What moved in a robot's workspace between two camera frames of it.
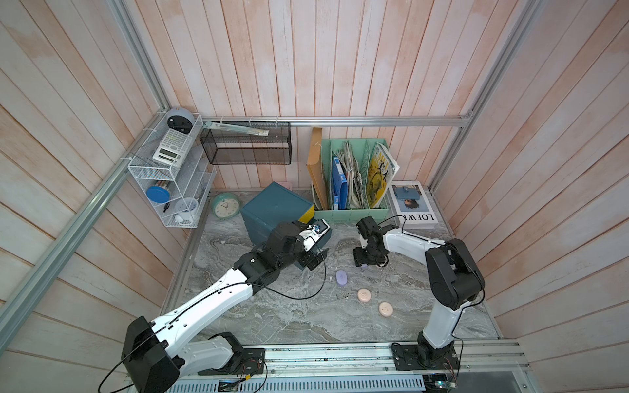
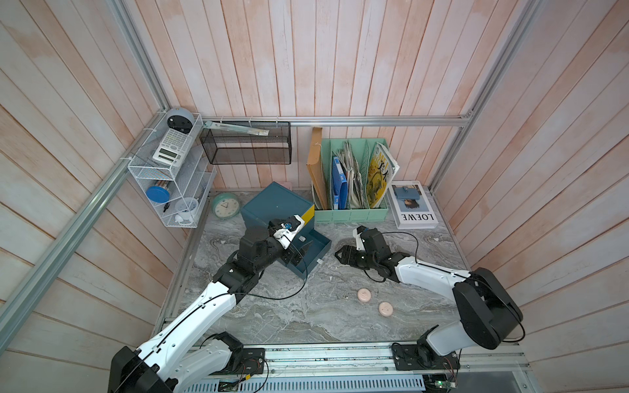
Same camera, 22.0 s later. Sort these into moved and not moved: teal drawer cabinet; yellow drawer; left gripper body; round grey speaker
Moved: left gripper body
Not moved: yellow drawer; teal drawer cabinet; round grey speaker
